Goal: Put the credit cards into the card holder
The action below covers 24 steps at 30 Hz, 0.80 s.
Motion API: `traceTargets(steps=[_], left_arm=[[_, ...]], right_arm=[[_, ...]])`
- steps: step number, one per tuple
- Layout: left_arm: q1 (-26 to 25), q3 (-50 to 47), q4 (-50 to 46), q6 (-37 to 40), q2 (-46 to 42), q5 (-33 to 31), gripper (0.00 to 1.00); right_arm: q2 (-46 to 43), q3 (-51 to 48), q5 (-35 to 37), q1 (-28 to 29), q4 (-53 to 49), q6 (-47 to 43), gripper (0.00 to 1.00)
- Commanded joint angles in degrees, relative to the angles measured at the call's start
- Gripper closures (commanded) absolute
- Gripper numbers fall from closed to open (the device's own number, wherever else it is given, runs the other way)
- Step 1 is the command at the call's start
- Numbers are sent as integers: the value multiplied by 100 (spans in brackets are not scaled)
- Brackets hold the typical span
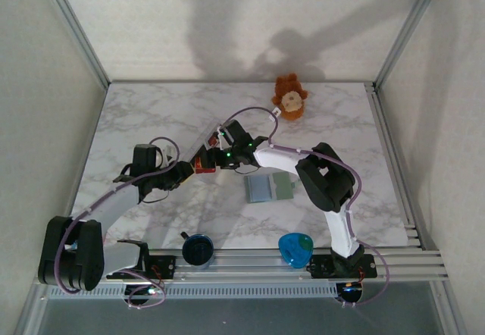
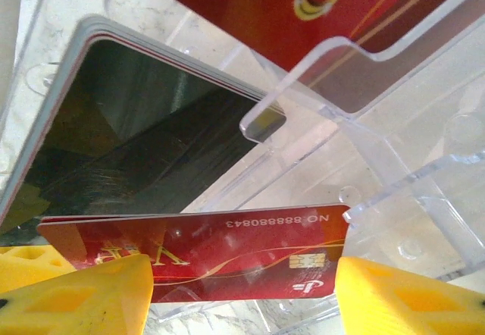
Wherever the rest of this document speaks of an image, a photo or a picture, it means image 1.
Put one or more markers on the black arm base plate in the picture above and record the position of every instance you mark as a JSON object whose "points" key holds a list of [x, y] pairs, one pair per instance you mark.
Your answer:
{"points": [[320, 267], [166, 265]]}

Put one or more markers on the brown plush monkey toy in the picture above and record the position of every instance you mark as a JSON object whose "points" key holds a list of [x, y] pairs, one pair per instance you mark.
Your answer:
{"points": [[290, 102]]}

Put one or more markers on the red card box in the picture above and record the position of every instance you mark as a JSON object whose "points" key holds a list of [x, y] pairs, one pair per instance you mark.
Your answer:
{"points": [[202, 162]]}

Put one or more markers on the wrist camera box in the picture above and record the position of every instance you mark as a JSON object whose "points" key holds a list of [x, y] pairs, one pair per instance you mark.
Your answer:
{"points": [[222, 132], [169, 154]]}

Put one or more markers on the white plush toy tag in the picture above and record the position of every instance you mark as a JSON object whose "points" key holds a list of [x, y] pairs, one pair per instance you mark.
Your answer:
{"points": [[276, 111]]}

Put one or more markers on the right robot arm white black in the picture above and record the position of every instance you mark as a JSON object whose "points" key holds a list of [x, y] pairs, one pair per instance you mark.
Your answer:
{"points": [[276, 160]]}

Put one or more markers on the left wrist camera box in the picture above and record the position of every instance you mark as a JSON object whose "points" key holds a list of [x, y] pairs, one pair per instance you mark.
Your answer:
{"points": [[169, 154]]}

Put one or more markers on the green card holder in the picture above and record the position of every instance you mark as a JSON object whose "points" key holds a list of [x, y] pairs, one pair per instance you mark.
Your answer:
{"points": [[265, 188]]}

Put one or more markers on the red credit card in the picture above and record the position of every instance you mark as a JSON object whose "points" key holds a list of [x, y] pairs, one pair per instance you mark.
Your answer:
{"points": [[213, 141]]}

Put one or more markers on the aluminium frame post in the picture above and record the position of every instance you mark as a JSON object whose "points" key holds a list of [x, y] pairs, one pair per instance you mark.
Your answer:
{"points": [[409, 28], [76, 28]]}

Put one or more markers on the dark blue cup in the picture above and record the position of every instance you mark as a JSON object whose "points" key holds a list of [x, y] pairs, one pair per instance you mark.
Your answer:
{"points": [[198, 251]]}

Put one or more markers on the aluminium front frame rail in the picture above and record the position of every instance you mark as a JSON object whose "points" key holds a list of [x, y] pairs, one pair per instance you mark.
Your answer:
{"points": [[246, 270]]}

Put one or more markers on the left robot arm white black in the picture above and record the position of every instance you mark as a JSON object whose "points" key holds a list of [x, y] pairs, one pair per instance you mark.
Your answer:
{"points": [[113, 202]]}

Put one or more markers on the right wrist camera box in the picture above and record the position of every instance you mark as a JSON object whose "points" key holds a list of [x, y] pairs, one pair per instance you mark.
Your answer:
{"points": [[222, 132]]}

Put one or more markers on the aluminium side frame rail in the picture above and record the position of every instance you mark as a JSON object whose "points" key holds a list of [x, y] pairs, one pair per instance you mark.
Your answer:
{"points": [[379, 115]]}

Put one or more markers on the bright blue bowl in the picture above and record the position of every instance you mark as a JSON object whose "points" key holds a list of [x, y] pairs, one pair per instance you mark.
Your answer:
{"points": [[296, 249]]}

